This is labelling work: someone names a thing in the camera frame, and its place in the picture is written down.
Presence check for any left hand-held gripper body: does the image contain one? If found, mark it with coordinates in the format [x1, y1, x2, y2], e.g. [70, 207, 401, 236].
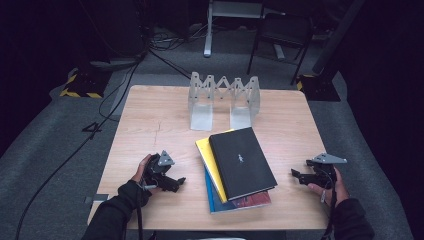
[143, 150, 175, 192]

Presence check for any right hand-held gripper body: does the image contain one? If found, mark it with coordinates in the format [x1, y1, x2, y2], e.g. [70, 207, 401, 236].
[306, 152, 348, 190]

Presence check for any bright blue paperback book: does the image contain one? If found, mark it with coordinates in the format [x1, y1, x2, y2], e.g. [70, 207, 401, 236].
[203, 164, 272, 215]

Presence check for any thin yellow book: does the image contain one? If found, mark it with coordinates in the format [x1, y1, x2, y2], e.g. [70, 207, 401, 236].
[195, 129, 234, 204]

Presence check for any red and blue illustrated book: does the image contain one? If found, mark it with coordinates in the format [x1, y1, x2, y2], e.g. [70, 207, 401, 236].
[211, 179, 272, 212]

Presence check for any black hardcover book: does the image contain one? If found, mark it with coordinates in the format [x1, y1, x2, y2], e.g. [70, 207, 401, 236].
[208, 126, 279, 202]

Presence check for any translucent expandable book stand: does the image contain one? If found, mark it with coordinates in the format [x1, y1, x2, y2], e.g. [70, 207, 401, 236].
[187, 71, 261, 132]

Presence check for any person's left hand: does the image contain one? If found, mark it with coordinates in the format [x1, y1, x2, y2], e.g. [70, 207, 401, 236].
[131, 153, 160, 196]

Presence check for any person's right hand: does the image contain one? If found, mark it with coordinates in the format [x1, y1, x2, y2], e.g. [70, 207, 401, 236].
[307, 166, 350, 207]

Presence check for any black stand with striped base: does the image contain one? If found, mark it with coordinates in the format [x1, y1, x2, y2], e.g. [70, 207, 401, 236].
[296, 0, 366, 102]

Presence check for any black yellow striped base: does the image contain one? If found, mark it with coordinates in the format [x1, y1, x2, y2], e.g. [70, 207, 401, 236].
[59, 68, 113, 100]

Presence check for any black chair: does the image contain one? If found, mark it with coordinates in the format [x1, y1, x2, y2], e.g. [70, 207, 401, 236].
[246, 12, 315, 86]

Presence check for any right hand-held gripper cable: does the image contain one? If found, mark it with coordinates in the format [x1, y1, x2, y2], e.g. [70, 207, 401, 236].
[319, 168, 338, 240]

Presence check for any hand-held gripper cable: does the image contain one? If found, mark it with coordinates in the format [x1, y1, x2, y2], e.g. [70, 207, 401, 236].
[319, 168, 338, 240]
[135, 184, 158, 240]

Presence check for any left hand-held gripper cable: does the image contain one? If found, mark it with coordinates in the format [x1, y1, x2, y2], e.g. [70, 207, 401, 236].
[135, 184, 158, 240]

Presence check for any long black floor cable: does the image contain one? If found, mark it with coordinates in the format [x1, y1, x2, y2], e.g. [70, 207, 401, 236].
[14, 49, 149, 240]

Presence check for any straight black floor cable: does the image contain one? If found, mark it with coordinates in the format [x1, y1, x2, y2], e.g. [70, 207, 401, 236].
[148, 49, 193, 80]

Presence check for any bundle of floor cables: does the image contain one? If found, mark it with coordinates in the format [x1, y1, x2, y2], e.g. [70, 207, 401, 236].
[149, 24, 208, 52]

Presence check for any grey metal desk frame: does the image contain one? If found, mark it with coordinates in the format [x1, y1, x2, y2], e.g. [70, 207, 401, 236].
[203, 0, 287, 62]

